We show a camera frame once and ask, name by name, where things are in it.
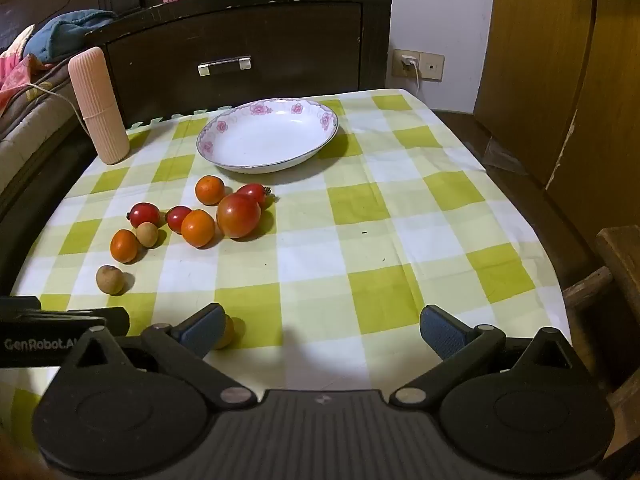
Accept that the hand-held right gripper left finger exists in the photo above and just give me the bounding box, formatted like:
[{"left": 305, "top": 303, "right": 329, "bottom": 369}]
[{"left": 47, "top": 302, "right": 253, "bottom": 408}]

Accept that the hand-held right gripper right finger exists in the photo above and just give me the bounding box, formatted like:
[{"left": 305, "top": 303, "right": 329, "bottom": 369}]
[{"left": 389, "top": 304, "right": 593, "bottom": 408}]

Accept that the small orange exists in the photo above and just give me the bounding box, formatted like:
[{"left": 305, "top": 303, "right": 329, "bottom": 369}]
[
  {"left": 214, "top": 314, "right": 236, "bottom": 350},
  {"left": 195, "top": 175, "right": 226, "bottom": 206},
  {"left": 110, "top": 229, "right": 140, "bottom": 264},
  {"left": 181, "top": 209, "right": 216, "bottom": 249}
]

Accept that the brown longan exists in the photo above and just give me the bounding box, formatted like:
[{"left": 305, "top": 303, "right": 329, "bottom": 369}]
[
  {"left": 136, "top": 222, "right": 160, "bottom": 249},
  {"left": 96, "top": 265, "right": 126, "bottom": 296}
]

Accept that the red cherry tomato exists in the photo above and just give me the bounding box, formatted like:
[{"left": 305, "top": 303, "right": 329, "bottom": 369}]
[
  {"left": 166, "top": 205, "right": 192, "bottom": 235},
  {"left": 127, "top": 202, "right": 161, "bottom": 229}
]

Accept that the large red tomato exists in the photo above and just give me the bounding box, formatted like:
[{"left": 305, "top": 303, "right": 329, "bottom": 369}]
[{"left": 216, "top": 193, "right": 262, "bottom": 239}]

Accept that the cherry tomato with stem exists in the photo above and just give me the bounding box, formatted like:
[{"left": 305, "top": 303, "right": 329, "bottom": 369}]
[{"left": 236, "top": 183, "right": 273, "bottom": 209}]

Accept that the white floral plate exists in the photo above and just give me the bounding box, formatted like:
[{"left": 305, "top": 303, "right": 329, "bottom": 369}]
[{"left": 196, "top": 98, "right": 340, "bottom": 175}]

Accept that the green checked tablecloth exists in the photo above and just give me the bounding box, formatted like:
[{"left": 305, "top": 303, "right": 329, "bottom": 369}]
[{"left": 0, "top": 88, "right": 573, "bottom": 433}]

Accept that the wooden stool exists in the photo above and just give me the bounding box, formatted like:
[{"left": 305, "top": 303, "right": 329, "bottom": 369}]
[{"left": 562, "top": 225, "right": 640, "bottom": 461}]

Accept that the green foam mat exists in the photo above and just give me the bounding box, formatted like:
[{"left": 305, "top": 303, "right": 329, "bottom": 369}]
[{"left": 125, "top": 105, "right": 233, "bottom": 136}]

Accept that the pink ribbed case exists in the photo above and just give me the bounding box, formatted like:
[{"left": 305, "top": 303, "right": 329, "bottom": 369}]
[{"left": 68, "top": 46, "right": 131, "bottom": 166}]

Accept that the pink cloth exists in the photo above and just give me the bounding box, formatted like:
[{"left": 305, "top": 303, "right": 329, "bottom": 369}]
[{"left": 0, "top": 25, "right": 53, "bottom": 106}]

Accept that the blue cloth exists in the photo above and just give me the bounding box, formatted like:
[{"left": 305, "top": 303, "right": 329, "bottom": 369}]
[{"left": 25, "top": 9, "right": 118, "bottom": 61}]

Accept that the wooden wardrobe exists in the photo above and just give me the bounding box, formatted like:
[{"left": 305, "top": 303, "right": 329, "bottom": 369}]
[{"left": 472, "top": 0, "right": 640, "bottom": 241}]

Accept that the dark wooden nightstand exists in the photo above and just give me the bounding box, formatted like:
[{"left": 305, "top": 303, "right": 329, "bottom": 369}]
[{"left": 84, "top": 0, "right": 393, "bottom": 126}]

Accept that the dark wooden drawer front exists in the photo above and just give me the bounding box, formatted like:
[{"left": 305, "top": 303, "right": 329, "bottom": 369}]
[{"left": 102, "top": 2, "right": 363, "bottom": 111}]

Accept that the metal drawer handle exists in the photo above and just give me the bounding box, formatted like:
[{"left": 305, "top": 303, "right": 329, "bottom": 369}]
[{"left": 197, "top": 55, "right": 252, "bottom": 77}]

